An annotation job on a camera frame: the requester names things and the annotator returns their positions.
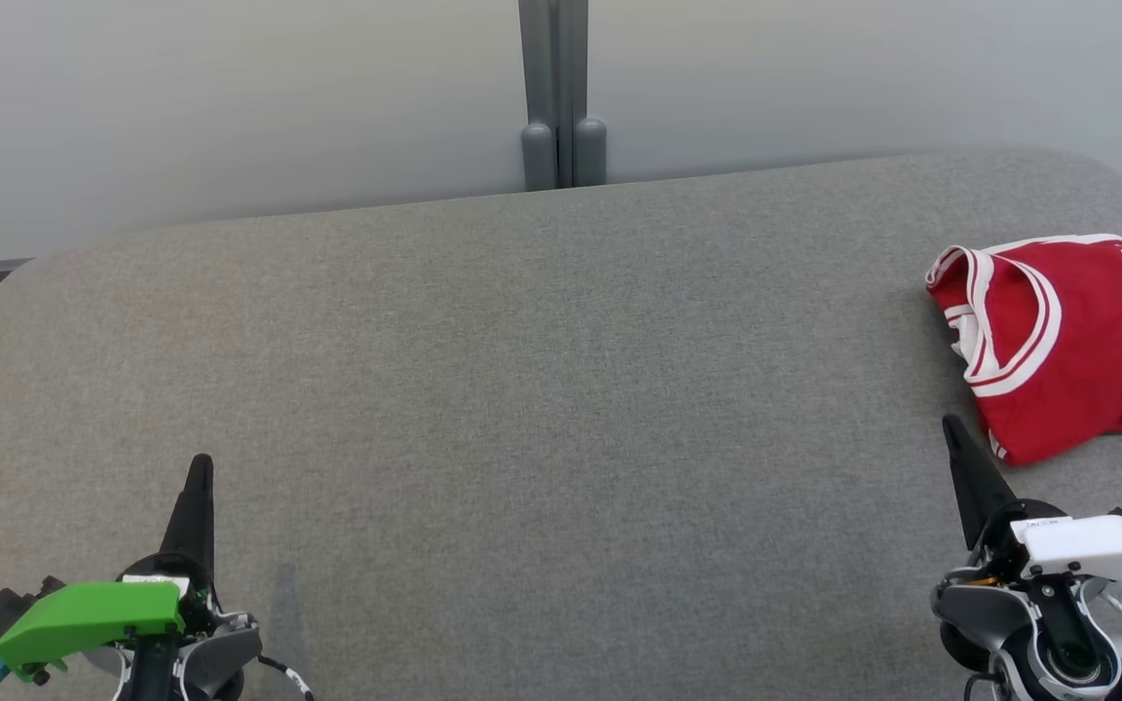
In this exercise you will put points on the grey fabric sofa seat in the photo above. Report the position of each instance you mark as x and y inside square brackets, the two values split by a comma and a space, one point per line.
[561, 389]

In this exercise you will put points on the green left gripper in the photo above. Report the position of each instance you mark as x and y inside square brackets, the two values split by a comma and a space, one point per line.
[84, 618]

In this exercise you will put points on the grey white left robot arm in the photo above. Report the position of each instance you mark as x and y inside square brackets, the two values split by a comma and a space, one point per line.
[220, 647]

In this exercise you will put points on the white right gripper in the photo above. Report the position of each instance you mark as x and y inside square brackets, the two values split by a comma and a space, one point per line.
[1097, 550]

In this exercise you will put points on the grey partition post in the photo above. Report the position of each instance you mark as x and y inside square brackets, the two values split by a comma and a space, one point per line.
[546, 88]

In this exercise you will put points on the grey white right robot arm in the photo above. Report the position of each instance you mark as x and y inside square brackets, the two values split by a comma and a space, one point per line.
[980, 604]

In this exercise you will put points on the red basketball jersey white trim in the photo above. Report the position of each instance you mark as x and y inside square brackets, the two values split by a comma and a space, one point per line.
[1087, 370]

